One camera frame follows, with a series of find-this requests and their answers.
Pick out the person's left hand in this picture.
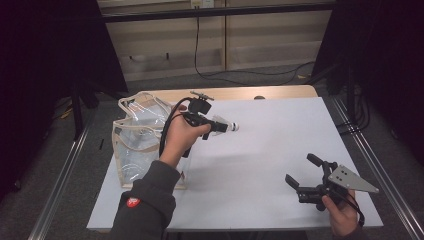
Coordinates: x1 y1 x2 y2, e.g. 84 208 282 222
159 103 213 169

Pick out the black floor cable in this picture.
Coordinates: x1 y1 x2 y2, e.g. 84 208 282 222
194 7 317 87

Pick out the right hand-held gripper cable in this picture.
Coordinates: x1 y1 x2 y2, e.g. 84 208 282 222
333 188 366 229

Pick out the black metal stand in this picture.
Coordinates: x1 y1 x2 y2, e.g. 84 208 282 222
324 63 358 126
71 78 99 139

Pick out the black horizontal bar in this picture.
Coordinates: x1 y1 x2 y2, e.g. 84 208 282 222
99 2 336 24

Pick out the wall socket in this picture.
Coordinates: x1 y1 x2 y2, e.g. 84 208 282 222
190 0 215 9

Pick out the white table sheet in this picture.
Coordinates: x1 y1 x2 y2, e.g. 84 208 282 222
86 96 384 233

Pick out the hand-held gripper cable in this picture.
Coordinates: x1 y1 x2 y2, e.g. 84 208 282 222
159 97 193 158
333 188 366 229

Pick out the black curtain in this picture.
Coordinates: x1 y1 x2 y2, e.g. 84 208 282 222
0 0 129 201
311 0 424 168

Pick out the wooden table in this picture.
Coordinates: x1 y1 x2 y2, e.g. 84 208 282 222
138 84 319 103

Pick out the left hand-held gripper cable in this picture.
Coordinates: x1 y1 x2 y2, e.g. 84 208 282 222
159 97 193 158

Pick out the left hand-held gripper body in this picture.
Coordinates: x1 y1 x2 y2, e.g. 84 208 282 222
181 90 216 131

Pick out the aluminium floor rail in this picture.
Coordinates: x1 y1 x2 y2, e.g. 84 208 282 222
28 109 96 240
331 96 424 240

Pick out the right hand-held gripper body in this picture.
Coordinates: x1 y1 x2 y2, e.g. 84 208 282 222
295 160 380 212

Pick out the clear bag with beige trim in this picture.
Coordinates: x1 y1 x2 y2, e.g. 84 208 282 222
111 91 189 191

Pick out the person's right hand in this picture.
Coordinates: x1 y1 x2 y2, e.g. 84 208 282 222
321 189 361 238

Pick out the white plastic shuttlecock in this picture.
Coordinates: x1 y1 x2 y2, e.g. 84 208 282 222
209 114 240 137

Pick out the bundle of black cables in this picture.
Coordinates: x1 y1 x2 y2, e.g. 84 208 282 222
336 94 372 136

